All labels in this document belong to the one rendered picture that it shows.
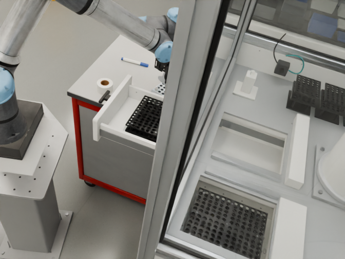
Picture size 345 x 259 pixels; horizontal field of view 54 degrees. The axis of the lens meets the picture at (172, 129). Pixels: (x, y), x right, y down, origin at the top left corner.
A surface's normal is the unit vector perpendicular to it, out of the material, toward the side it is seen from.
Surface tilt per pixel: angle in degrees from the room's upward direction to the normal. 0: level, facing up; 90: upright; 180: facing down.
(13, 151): 90
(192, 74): 90
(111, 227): 0
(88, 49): 0
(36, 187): 0
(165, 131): 90
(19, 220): 90
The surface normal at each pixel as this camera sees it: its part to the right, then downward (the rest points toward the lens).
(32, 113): 0.19, -0.68
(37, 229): -0.07, 0.72
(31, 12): 0.32, 0.72
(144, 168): -0.33, 0.65
